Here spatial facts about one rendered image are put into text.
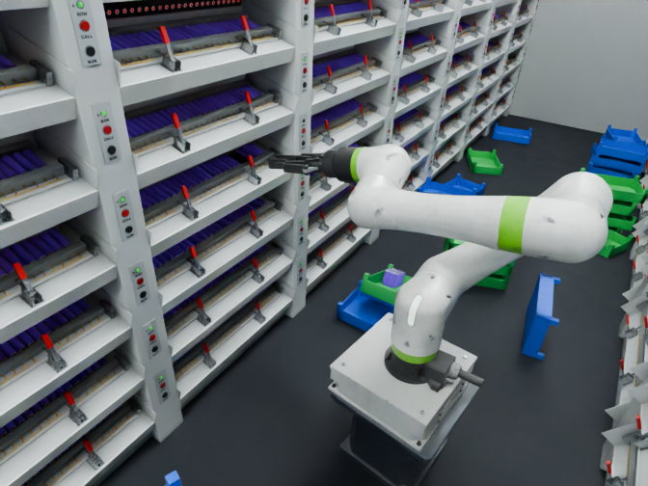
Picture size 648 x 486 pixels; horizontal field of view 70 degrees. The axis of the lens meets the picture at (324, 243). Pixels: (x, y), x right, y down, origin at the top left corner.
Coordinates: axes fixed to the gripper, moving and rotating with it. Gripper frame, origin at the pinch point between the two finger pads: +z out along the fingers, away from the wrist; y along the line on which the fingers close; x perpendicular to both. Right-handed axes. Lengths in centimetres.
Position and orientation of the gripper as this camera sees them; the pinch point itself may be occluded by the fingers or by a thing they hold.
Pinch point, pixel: (282, 161)
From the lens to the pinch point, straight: 137.8
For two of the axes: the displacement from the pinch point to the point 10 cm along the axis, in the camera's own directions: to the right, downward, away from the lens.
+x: -1.5, -8.9, -4.3
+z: -8.3, -1.3, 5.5
